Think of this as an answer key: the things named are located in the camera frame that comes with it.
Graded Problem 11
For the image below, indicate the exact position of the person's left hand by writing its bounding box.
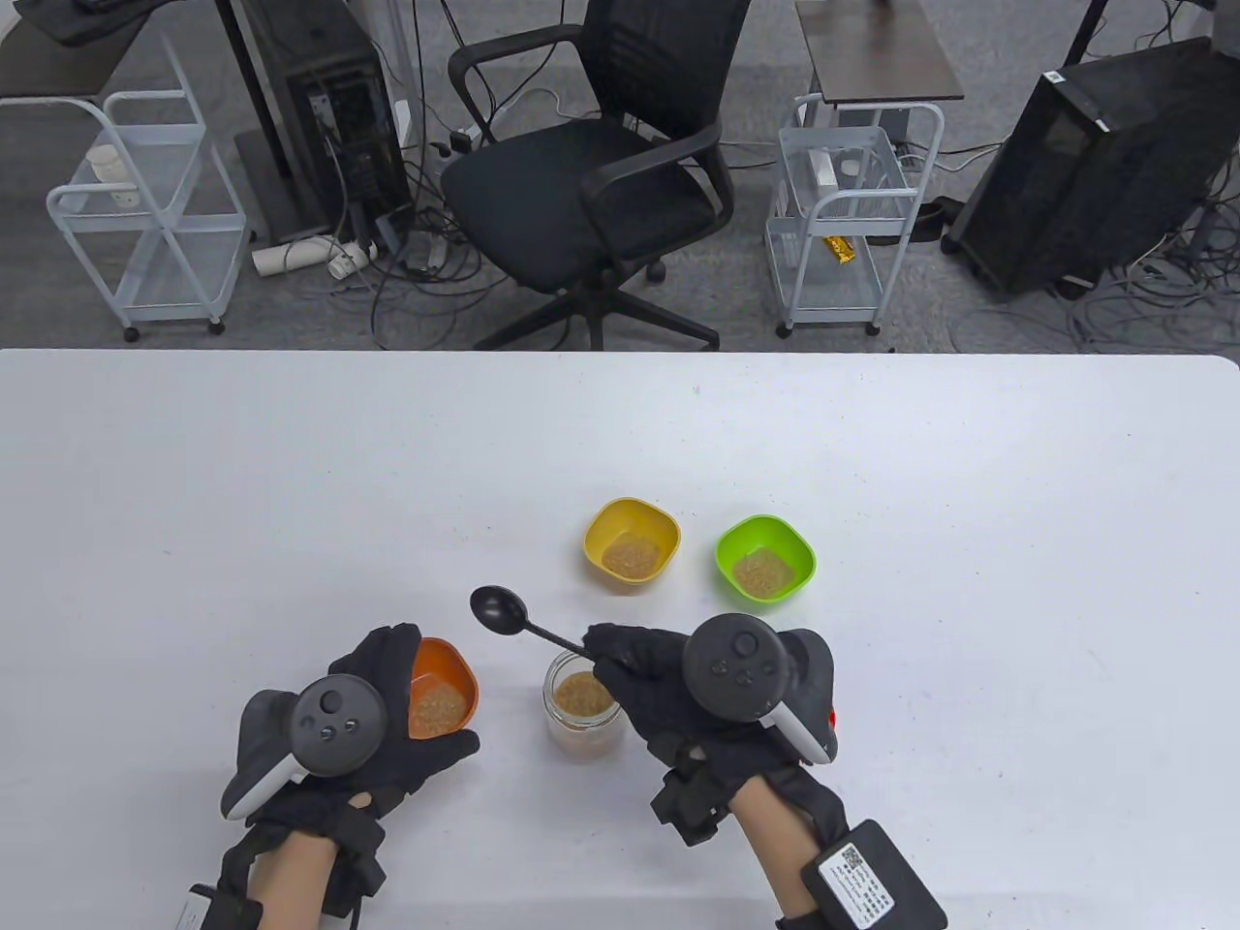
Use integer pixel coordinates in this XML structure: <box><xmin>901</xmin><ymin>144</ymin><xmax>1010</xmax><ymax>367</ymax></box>
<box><xmin>223</xmin><ymin>625</ymin><xmax>481</xmax><ymax>829</ymax></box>

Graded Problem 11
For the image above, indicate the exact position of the person's right hand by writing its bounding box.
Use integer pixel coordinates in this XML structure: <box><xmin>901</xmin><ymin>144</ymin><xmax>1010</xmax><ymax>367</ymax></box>
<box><xmin>583</xmin><ymin>623</ymin><xmax>805</xmax><ymax>824</ymax></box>

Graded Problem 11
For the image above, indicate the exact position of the orange plastic dish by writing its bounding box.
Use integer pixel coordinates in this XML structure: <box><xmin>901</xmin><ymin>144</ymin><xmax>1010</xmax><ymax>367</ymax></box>
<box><xmin>407</xmin><ymin>636</ymin><xmax>480</xmax><ymax>742</ymax></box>

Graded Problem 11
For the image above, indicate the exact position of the clear glass jar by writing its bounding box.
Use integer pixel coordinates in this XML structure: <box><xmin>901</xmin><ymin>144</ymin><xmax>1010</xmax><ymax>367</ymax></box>
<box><xmin>543</xmin><ymin>649</ymin><xmax>626</xmax><ymax>761</ymax></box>

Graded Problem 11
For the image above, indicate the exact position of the black spoon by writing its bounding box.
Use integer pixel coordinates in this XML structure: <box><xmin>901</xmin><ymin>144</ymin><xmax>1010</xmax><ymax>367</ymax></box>
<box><xmin>470</xmin><ymin>585</ymin><xmax>597</xmax><ymax>660</ymax></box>

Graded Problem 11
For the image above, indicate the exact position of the yellow plastic dish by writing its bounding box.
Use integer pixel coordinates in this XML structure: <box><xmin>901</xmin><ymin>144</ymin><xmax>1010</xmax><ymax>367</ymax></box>
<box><xmin>582</xmin><ymin>498</ymin><xmax>681</xmax><ymax>595</ymax></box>

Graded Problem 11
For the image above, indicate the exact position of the green plastic dish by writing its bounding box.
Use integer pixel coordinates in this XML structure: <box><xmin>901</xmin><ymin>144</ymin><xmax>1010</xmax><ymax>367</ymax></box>
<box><xmin>715</xmin><ymin>514</ymin><xmax>818</xmax><ymax>614</ymax></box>

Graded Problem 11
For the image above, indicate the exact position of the person's right forearm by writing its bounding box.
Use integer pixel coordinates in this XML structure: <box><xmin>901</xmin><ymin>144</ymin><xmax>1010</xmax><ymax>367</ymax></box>
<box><xmin>731</xmin><ymin>765</ymin><xmax>853</xmax><ymax>930</ymax></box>

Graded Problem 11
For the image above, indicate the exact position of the grey motion controller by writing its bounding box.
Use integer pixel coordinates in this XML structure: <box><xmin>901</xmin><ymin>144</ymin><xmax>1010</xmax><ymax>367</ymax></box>
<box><xmin>683</xmin><ymin>615</ymin><xmax>839</xmax><ymax>766</ymax></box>
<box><xmin>221</xmin><ymin>675</ymin><xmax>388</xmax><ymax>822</ymax></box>

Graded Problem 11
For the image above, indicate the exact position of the black wrist sensor box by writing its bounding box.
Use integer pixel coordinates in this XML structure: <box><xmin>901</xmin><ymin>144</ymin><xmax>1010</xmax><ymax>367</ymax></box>
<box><xmin>802</xmin><ymin>820</ymin><xmax>948</xmax><ymax>930</ymax></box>
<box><xmin>184</xmin><ymin>883</ymin><xmax>264</xmax><ymax>930</ymax></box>

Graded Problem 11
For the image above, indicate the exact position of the white tube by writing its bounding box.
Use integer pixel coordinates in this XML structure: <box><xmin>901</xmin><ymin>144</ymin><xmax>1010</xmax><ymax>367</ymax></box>
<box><xmin>252</xmin><ymin>237</ymin><xmax>379</xmax><ymax>279</ymax></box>

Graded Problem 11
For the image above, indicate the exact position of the black office chair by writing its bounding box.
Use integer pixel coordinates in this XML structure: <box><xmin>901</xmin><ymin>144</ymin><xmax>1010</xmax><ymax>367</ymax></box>
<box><xmin>440</xmin><ymin>0</ymin><xmax>754</xmax><ymax>352</ymax></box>

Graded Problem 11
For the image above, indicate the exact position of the black computer tower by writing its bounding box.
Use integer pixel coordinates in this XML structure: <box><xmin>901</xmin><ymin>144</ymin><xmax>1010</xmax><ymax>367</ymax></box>
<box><xmin>942</xmin><ymin>37</ymin><xmax>1240</xmax><ymax>299</ymax></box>
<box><xmin>232</xmin><ymin>0</ymin><xmax>413</xmax><ymax>243</ymax></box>

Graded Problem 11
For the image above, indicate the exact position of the grey desk leg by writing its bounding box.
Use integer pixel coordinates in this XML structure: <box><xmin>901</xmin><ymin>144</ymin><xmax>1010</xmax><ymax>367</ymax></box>
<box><xmin>215</xmin><ymin>0</ymin><xmax>335</xmax><ymax>243</ymax></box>

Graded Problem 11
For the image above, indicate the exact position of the small brown table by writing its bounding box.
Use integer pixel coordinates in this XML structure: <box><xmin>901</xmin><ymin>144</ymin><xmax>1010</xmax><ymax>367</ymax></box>
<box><xmin>796</xmin><ymin>0</ymin><xmax>966</xmax><ymax>106</ymax></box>

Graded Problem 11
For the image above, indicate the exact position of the dark desk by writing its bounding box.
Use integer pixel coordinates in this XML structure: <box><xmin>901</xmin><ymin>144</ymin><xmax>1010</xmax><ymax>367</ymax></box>
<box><xmin>0</xmin><ymin>0</ymin><xmax>229</xmax><ymax>101</ymax></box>

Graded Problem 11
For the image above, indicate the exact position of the black bag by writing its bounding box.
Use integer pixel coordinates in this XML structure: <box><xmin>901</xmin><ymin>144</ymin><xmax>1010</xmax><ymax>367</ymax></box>
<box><xmin>19</xmin><ymin>0</ymin><xmax>195</xmax><ymax>46</ymax></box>

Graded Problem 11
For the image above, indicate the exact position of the tangle of black cables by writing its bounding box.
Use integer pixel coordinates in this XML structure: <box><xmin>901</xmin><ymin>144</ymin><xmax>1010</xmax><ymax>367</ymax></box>
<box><xmin>329</xmin><ymin>136</ymin><xmax>524</xmax><ymax>350</ymax></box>

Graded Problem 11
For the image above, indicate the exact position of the white wire utility cart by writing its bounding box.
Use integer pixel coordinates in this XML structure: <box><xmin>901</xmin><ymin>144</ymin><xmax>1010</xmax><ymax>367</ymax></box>
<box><xmin>764</xmin><ymin>94</ymin><xmax>946</xmax><ymax>339</ymax></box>
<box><xmin>46</xmin><ymin>39</ymin><xmax>249</xmax><ymax>343</ymax></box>

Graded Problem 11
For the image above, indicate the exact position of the tangle of grey cables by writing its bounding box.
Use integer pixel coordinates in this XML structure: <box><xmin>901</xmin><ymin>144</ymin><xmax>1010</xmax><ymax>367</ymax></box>
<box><xmin>949</xmin><ymin>174</ymin><xmax>1240</xmax><ymax>355</ymax></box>

